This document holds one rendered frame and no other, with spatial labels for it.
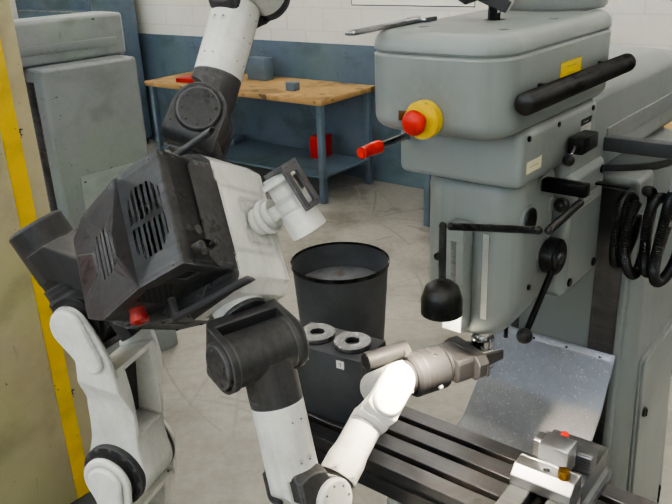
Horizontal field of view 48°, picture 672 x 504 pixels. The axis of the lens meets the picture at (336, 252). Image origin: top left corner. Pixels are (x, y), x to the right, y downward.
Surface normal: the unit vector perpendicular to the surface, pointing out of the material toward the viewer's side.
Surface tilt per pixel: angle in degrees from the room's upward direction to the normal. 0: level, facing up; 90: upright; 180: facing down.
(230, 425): 0
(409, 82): 90
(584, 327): 90
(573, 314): 90
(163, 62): 90
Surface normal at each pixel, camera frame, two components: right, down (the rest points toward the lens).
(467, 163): -0.62, 0.32
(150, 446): 0.92, -0.05
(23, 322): 0.79, 0.20
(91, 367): -0.34, 0.36
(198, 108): 0.05, -0.12
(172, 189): 0.81, -0.40
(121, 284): -0.73, 0.00
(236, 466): -0.04, -0.92
